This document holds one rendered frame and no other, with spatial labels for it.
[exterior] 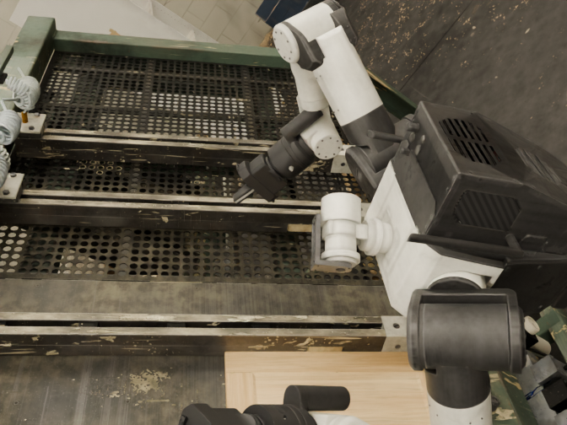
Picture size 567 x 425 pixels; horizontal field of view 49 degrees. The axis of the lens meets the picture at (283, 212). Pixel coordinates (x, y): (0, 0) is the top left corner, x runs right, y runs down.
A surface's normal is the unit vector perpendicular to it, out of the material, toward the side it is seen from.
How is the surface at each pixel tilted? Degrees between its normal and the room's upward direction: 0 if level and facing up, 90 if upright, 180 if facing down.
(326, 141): 96
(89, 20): 90
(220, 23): 90
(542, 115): 0
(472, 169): 67
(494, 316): 39
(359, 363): 59
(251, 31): 90
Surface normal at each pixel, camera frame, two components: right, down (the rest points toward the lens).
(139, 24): 0.21, 0.51
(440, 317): -0.25, -0.68
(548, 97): -0.78, -0.43
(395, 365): 0.13, -0.77
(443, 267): -0.02, 0.62
